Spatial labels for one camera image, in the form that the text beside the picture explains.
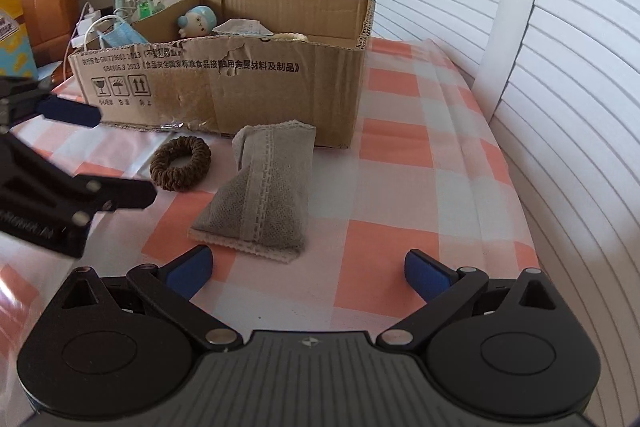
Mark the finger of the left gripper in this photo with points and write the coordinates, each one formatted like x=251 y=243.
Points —
x=107 y=193
x=71 y=112

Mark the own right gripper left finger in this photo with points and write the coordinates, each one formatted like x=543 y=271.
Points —
x=168 y=291

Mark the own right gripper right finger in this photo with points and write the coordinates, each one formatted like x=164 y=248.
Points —
x=448 y=294

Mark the brown scrunchie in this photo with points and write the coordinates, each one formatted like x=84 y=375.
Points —
x=180 y=164

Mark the blue surgical face mask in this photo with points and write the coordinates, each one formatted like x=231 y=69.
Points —
x=121 y=34

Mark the grey fabric pouch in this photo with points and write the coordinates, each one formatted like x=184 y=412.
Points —
x=263 y=209

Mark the blue white plush toy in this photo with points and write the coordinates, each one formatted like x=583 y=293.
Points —
x=199 y=21

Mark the blue white sachet with tassel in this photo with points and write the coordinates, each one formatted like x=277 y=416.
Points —
x=242 y=27

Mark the cream knitted scrunchie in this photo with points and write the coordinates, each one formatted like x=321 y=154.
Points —
x=289 y=36

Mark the yellow blue snack bag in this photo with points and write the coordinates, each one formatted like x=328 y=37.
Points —
x=16 y=57

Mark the white power strip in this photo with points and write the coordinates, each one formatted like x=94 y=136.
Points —
x=91 y=20

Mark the checkered pink white tablecloth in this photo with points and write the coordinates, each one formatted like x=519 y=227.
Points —
x=423 y=171

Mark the green sanitizer bottle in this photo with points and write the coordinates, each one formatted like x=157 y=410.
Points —
x=147 y=8

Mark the white louvered closet door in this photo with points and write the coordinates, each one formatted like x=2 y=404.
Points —
x=558 y=82

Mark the brown cardboard box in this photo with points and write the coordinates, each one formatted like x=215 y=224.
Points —
x=220 y=84

